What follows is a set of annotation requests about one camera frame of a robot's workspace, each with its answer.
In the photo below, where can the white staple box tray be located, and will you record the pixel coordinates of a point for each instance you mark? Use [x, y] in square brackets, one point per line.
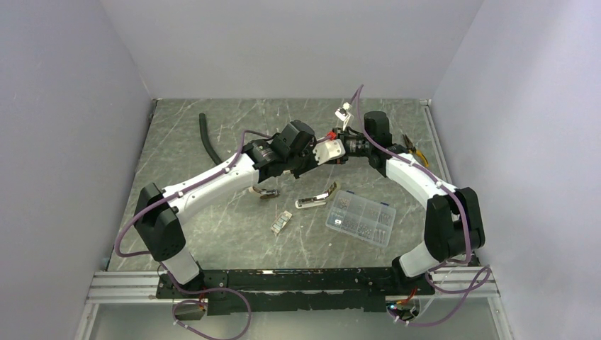
[280, 222]

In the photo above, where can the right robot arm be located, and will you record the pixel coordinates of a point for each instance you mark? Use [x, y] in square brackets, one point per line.
[453, 223]

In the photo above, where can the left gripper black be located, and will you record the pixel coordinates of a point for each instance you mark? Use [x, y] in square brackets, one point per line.
[313, 163]

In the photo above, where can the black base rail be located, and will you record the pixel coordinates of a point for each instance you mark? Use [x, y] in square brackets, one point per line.
[284, 302]

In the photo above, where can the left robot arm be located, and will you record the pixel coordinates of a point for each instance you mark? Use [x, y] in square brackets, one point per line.
[162, 213]

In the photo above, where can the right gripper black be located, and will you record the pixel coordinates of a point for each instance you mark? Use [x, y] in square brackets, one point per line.
[340, 160]

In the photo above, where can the aluminium frame rail right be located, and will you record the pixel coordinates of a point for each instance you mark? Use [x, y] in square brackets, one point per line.
[472, 217]

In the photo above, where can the clear plastic screw organizer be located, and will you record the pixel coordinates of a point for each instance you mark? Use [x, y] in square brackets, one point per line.
[361, 218]

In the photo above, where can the aluminium frame rail front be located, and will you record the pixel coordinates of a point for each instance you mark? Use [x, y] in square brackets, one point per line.
[150, 286]

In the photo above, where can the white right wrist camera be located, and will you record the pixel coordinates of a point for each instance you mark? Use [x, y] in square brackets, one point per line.
[344, 114]

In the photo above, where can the aluminium frame rail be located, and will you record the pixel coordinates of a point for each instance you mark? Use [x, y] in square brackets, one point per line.
[472, 217]
[150, 286]

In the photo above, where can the orange handled pliers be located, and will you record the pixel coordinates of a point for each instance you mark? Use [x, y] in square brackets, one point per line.
[415, 151]

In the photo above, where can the brown stapler base part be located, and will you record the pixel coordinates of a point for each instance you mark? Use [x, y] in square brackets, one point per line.
[264, 193]

